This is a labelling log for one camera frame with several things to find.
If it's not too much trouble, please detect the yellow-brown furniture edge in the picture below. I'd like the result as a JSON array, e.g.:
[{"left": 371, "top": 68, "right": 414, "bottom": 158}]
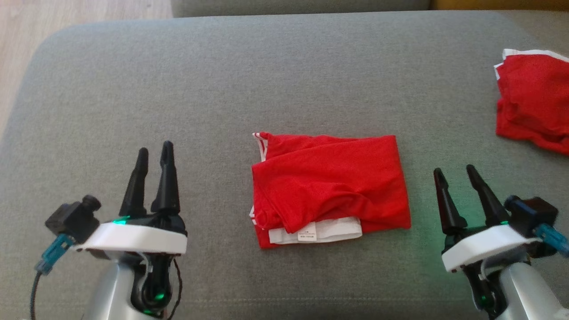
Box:
[{"left": 430, "top": 0, "right": 569, "bottom": 11}]

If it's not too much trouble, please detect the black left camera cable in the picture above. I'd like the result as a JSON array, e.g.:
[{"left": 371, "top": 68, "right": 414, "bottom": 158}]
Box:
[{"left": 29, "top": 271, "right": 45, "bottom": 320}]

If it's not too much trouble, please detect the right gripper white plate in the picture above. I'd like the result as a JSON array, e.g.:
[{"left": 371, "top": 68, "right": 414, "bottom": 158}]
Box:
[{"left": 434, "top": 164, "right": 542, "bottom": 273}]

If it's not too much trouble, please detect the teal right camera cable connector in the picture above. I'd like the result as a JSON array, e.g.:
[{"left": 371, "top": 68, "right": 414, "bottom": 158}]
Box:
[{"left": 533, "top": 224, "right": 569, "bottom": 258}]

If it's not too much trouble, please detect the red garment with white band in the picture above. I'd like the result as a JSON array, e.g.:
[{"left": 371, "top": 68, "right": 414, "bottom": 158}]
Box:
[{"left": 493, "top": 49, "right": 569, "bottom": 156}]

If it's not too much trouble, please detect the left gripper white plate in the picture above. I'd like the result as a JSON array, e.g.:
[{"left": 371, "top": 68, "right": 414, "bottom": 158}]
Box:
[{"left": 71, "top": 141, "right": 187, "bottom": 255}]

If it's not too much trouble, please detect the teal left camera cable connector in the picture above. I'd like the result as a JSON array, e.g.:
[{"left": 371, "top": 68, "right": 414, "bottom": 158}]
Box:
[{"left": 36, "top": 233, "right": 76, "bottom": 274}]

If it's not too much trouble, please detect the teal camera cable connector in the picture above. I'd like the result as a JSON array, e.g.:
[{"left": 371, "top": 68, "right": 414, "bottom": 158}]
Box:
[
  {"left": 36, "top": 233, "right": 76, "bottom": 274},
  {"left": 533, "top": 224, "right": 569, "bottom": 258}
]

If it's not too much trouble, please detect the red jersey number 23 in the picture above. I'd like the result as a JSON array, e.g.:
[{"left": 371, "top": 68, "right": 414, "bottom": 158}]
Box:
[{"left": 249, "top": 132, "right": 412, "bottom": 249}]

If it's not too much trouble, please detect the grey sofa seat cushion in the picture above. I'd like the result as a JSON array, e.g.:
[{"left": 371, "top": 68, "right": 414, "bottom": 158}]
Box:
[{"left": 0, "top": 11, "right": 569, "bottom": 320}]

